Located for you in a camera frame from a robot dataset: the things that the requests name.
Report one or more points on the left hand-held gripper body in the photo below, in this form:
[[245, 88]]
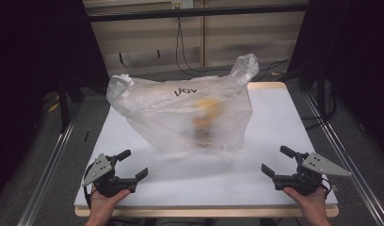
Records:
[[100, 171]]

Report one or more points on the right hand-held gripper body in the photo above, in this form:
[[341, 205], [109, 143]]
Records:
[[309, 175]]

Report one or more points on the person's right hand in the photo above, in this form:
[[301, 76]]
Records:
[[312, 202]]

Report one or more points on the person's left hand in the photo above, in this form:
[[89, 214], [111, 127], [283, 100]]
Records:
[[103, 203]]

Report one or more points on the translucent white plastic bag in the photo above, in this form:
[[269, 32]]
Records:
[[168, 116]]

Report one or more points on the black metal stand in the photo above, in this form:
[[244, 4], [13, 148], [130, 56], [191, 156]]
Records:
[[64, 106]]

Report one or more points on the blurry yellow brown object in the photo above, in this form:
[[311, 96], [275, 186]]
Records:
[[206, 121]]

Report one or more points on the dark curtain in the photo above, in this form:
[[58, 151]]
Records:
[[30, 78], [359, 62]]

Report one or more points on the black horizontal bar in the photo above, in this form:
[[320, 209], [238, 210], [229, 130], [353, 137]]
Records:
[[196, 12]]

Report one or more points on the aluminium floor rail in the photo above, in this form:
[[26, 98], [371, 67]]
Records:
[[45, 179], [347, 163]]

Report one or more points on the white wall socket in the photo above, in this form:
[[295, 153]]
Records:
[[181, 3]]

